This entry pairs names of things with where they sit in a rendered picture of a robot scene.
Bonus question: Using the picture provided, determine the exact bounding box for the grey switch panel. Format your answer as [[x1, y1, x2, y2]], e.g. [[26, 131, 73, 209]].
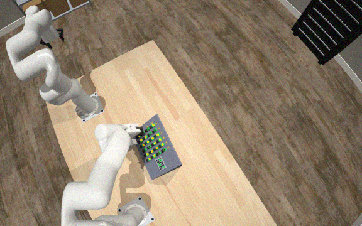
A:
[[133, 114, 182, 180]]

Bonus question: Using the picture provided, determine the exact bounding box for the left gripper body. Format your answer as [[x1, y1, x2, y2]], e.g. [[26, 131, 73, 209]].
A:
[[41, 25, 60, 43]]

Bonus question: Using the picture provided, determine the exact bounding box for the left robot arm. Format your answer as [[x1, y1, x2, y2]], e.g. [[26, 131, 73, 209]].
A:
[[6, 6, 99, 116]]

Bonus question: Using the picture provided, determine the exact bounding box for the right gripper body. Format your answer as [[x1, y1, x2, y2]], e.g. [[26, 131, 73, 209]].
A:
[[123, 123, 141, 139]]

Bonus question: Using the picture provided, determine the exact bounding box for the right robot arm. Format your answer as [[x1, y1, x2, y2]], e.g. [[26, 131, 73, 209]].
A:
[[61, 124, 147, 226]]

